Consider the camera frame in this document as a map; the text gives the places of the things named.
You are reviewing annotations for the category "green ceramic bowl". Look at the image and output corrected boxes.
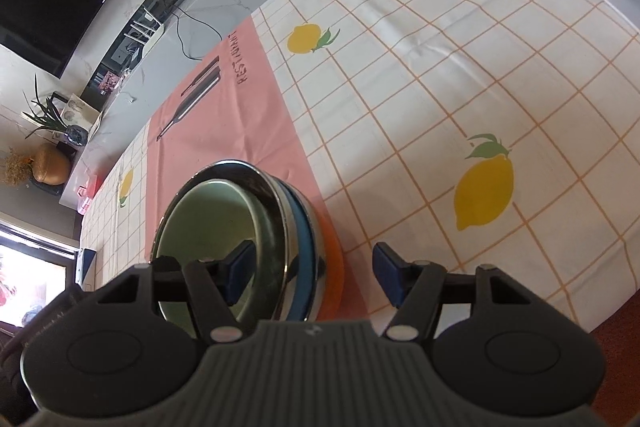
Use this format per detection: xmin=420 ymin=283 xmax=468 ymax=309
xmin=152 ymin=179 xmax=288 ymax=329

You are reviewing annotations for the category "orange steel bowl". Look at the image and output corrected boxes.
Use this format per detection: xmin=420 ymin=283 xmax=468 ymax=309
xmin=317 ymin=207 xmax=345 ymax=321

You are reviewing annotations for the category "blue steel bowl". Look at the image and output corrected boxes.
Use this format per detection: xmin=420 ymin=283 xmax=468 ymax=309
xmin=157 ymin=159 xmax=326 ymax=321

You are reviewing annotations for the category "pink restaurant table runner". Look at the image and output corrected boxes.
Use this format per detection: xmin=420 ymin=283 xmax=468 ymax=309
xmin=145 ymin=17 xmax=395 ymax=329

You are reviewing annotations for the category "golden round vase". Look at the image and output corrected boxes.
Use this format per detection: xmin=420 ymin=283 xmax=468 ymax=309
xmin=32 ymin=143 xmax=70 ymax=186

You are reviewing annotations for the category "lemon checked tablecloth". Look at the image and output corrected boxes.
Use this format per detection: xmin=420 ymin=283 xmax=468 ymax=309
xmin=81 ymin=0 xmax=639 ymax=330

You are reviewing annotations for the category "spiky plant in vase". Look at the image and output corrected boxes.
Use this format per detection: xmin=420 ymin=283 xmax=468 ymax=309
xmin=23 ymin=76 xmax=89 ymax=147

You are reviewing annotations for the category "white wifi router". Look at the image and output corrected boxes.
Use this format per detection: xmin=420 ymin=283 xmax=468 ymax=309
xmin=125 ymin=6 xmax=165 ymax=58

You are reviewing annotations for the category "black power cable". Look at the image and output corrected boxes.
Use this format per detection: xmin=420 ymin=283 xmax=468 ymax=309
xmin=171 ymin=5 xmax=224 ymax=62

